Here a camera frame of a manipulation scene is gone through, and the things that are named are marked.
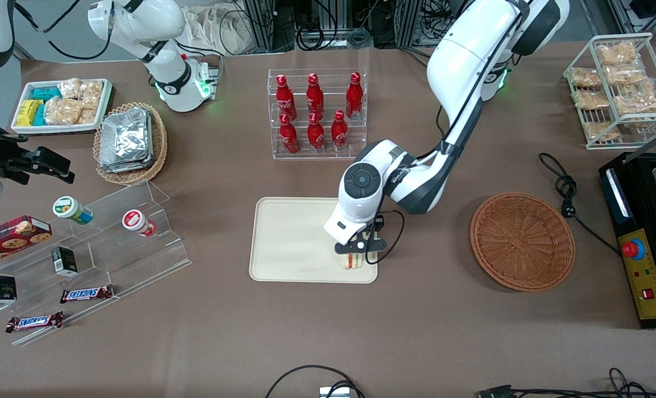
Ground black looped cable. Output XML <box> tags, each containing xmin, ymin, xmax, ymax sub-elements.
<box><xmin>265</xmin><ymin>364</ymin><xmax>366</xmax><ymax>398</ymax></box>

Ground clear acrylic step display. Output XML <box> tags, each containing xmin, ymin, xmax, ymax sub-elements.
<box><xmin>0</xmin><ymin>179</ymin><xmax>192</xmax><ymax>347</ymax></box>

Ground beige plastic serving tray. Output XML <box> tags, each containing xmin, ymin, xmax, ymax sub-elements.
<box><xmin>249</xmin><ymin>197</ymin><xmax>379</xmax><ymax>284</ymax></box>

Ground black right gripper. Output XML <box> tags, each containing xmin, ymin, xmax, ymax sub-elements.
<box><xmin>0</xmin><ymin>102</ymin><xmax>76</xmax><ymax>186</ymax></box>

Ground red emergency stop button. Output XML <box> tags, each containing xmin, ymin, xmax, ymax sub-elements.
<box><xmin>621</xmin><ymin>240</ymin><xmax>647</xmax><ymax>261</ymax></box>

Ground black tangled cables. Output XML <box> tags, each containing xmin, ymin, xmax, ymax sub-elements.
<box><xmin>510</xmin><ymin>367</ymin><xmax>656</xmax><ymax>398</ymax></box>

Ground brown snickers bar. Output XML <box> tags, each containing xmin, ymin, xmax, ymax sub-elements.
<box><xmin>59</xmin><ymin>284</ymin><xmax>114</xmax><ymax>304</ymax></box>
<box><xmin>5</xmin><ymin>311</ymin><xmax>65</xmax><ymax>334</ymax></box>

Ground light oval wicker basket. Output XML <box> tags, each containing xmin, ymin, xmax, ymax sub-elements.
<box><xmin>93</xmin><ymin>102</ymin><xmax>169</xmax><ymax>185</ymax></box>

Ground coiled black cable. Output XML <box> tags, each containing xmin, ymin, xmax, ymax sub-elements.
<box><xmin>296</xmin><ymin>23</ymin><xmax>340</xmax><ymax>51</ymax></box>

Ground red lid cup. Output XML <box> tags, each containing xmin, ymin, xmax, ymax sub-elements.
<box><xmin>122</xmin><ymin>209</ymin><xmax>158</xmax><ymax>238</ymax></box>

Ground small black box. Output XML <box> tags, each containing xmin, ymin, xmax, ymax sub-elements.
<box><xmin>0</xmin><ymin>274</ymin><xmax>18</xmax><ymax>306</ymax></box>
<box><xmin>51</xmin><ymin>245</ymin><xmax>79</xmax><ymax>277</ymax></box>

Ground red cookie box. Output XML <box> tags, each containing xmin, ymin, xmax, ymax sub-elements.
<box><xmin>0</xmin><ymin>215</ymin><xmax>53</xmax><ymax>271</ymax></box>

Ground beige tote bag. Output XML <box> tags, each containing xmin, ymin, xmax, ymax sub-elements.
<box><xmin>183</xmin><ymin>4</ymin><xmax>258</xmax><ymax>56</ymax></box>

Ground white rectangular snack tray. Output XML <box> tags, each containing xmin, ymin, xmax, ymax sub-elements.
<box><xmin>11</xmin><ymin>78</ymin><xmax>113</xmax><ymax>135</ymax></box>

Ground red cola bottle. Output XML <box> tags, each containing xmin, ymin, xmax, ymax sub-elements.
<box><xmin>275</xmin><ymin>74</ymin><xmax>298</xmax><ymax>120</ymax></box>
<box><xmin>306</xmin><ymin>72</ymin><xmax>325</xmax><ymax>117</ymax></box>
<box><xmin>345</xmin><ymin>71</ymin><xmax>364</xmax><ymax>120</ymax></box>
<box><xmin>330</xmin><ymin>109</ymin><xmax>349</xmax><ymax>151</ymax></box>
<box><xmin>307</xmin><ymin>112</ymin><xmax>326</xmax><ymax>152</ymax></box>
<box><xmin>279</xmin><ymin>113</ymin><xmax>300</xmax><ymax>155</ymax></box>

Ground clear bagged pastry snack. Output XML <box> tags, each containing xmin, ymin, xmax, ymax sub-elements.
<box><xmin>597</xmin><ymin>43</ymin><xmax>638</xmax><ymax>66</ymax></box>
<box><xmin>570</xmin><ymin>67</ymin><xmax>602</xmax><ymax>88</ymax></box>
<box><xmin>573</xmin><ymin>90</ymin><xmax>611</xmax><ymax>111</ymax></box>
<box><xmin>605</xmin><ymin>65</ymin><xmax>647</xmax><ymax>85</ymax></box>
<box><xmin>583</xmin><ymin>121</ymin><xmax>622</xmax><ymax>140</ymax></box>
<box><xmin>614</xmin><ymin>91</ymin><xmax>656</xmax><ymax>115</ymax></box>

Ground black power cable with plug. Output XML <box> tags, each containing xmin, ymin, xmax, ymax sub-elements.
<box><xmin>538</xmin><ymin>153</ymin><xmax>622</xmax><ymax>256</ymax></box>

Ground white wire rack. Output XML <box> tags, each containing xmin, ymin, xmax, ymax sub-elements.
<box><xmin>563</xmin><ymin>33</ymin><xmax>656</xmax><ymax>150</ymax></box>

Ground brown round wicker basket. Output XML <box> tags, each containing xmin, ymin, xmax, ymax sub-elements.
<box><xmin>470</xmin><ymin>191</ymin><xmax>576</xmax><ymax>292</ymax></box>

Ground black machine with yellow panel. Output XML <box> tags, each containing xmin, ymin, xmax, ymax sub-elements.
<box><xmin>599</xmin><ymin>151</ymin><xmax>656</xmax><ymax>331</ymax></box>

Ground clear acrylic bottle rack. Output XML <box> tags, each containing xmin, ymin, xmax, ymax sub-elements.
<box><xmin>267</xmin><ymin>68</ymin><xmax>368</xmax><ymax>160</ymax></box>

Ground green lid cup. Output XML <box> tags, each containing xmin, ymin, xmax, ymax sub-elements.
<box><xmin>52</xmin><ymin>196</ymin><xmax>94</xmax><ymax>225</ymax></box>

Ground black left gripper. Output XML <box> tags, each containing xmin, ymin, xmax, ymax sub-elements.
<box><xmin>334</xmin><ymin>216</ymin><xmax>389</xmax><ymax>264</ymax></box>

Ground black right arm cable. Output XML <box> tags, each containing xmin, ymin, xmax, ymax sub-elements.
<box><xmin>14</xmin><ymin>0</ymin><xmax>114</xmax><ymax>62</ymax></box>

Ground yellow snack pack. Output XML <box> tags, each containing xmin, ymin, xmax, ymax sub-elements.
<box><xmin>17</xmin><ymin>99</ymin><xmax>44</xmax><ymax>127</ymax></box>

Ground silver foil container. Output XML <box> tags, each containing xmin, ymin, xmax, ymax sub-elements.
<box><xmin>101</xmin><ymin>107</ymin><xmax>151</xmax><ymax>165</ymax></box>
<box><xmin>98</xmin><ymin>113</ymin><xmax>155</xmax><ymax>174</ymax></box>

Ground aluminium frame rack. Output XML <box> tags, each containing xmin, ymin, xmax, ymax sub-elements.
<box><xmin>242</xmin><ymin>0</ymin><xmax>276</xmax><ymax>54</ymax></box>

